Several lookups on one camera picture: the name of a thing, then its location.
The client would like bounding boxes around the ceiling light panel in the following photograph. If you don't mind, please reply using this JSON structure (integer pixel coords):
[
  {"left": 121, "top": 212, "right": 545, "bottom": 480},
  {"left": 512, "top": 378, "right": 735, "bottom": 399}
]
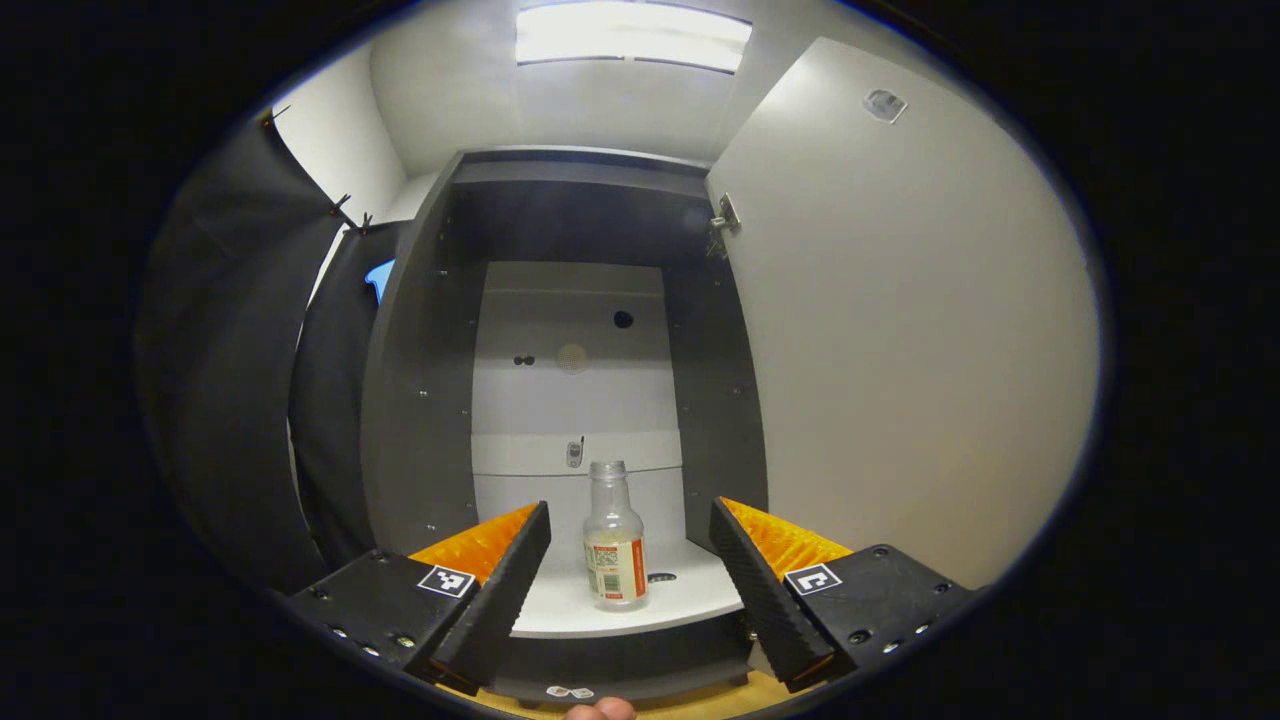
[{"left": 515, "top": 0, "right": 753, "bottom": 74}]

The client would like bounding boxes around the white cabinet shelf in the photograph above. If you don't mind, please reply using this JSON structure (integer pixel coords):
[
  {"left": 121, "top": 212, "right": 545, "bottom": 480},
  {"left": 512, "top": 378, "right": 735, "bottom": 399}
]
[{"left": 510, "top": 540, "right": 749, "bottom": 639}]

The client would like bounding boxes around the metal door hinge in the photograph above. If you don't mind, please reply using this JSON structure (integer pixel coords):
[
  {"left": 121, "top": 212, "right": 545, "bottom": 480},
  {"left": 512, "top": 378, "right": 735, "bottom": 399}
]
[{"left": 708, "top": 193, "right": 743, "bottom": 259}]

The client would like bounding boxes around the black backdrop cloth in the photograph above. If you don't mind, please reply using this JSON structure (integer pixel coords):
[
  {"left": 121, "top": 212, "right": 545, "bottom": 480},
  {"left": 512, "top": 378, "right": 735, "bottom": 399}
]
[{"left": 135, "top": 105, "right": 411, "bottom": 596}]

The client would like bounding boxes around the dark grey cabinet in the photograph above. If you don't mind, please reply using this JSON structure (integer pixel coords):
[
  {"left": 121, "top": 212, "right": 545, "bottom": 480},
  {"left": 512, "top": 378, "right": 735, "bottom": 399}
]
[{"left": 360, "top": 148, "right": 771, "bottom": 706}]

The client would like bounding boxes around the clear plastic bottle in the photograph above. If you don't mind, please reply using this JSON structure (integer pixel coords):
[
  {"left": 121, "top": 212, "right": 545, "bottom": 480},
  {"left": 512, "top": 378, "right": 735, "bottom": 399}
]
[{"left": 583, "top": 460, "right": 649, "bottom": 611}]

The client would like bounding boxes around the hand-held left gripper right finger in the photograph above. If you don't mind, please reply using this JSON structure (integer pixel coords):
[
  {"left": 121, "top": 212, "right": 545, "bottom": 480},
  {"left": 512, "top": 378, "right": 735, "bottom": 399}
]
[{"left": 708, "top": 497, "right": 976, "bottom": 694}]

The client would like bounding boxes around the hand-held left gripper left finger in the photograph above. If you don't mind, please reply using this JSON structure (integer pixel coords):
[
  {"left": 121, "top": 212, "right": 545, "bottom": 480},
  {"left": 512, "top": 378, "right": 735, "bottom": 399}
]
[{"left": 285, "top": 500, "right": 553, "bottom": 696}]

